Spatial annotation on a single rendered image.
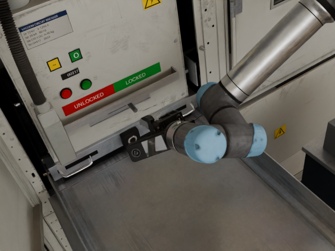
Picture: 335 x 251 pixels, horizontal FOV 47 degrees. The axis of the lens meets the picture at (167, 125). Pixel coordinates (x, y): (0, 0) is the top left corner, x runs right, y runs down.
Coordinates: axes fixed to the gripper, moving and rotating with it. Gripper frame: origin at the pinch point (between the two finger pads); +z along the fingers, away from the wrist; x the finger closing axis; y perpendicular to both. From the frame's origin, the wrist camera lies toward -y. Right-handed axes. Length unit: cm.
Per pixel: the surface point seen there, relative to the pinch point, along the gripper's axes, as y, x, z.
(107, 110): -5.4, 8.1, 7.9
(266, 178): 24.6, -26.6, -12.0
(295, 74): 70, -14, 20
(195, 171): 9.9, -19.5, 1.3
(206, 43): 29.9, 13.9, 4.0
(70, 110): -14.8, 12.3, 10.1
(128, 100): 1.6, 8.0, 7.9
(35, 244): -39.8, -16.8, 7.1
